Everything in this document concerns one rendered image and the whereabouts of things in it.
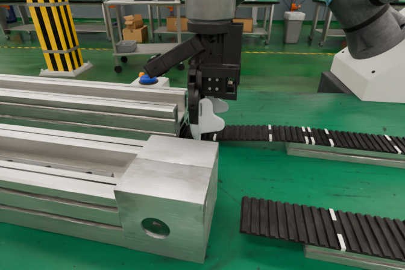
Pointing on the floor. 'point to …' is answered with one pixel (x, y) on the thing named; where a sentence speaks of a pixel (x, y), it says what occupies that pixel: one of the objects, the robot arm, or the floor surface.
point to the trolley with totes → (126, 46)
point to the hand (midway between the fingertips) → (197, 130)
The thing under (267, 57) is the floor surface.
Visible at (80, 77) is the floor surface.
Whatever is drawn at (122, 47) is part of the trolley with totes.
